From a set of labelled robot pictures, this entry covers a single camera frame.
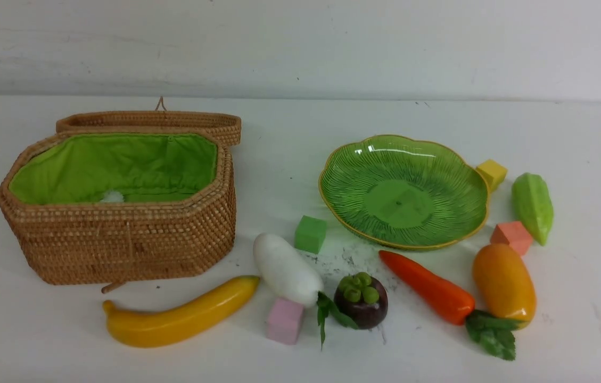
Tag white toy radish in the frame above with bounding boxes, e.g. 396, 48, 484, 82
252, 233, 358, 347

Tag dark purple toy mangosteen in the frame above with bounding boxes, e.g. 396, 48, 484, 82
333, 272, 389, 330

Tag yellow toy banana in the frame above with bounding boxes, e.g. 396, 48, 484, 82
102, 276, 260, 348

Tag orange yellow toy mango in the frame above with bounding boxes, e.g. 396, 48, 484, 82
472, 243, 537, 329

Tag green toy vegetable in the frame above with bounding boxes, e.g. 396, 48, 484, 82
512, 172, 554, 246

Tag orange toy carrot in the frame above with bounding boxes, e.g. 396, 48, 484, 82
378, 250, 525, 361

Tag green cube block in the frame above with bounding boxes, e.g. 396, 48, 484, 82
294, 215, 327, 254

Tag green glass leaf plate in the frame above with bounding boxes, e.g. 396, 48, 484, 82
318, 134, 491, 252

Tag pink cube block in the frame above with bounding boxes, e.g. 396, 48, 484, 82
266, 297, 305, 346

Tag yellow cube block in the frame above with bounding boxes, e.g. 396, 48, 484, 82
476, 159, 508, 193

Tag orange cube block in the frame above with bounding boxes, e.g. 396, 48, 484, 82
490, 221, 534, 256

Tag woven wicker basket green lining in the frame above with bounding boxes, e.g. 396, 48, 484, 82
0, 130, 237, 294

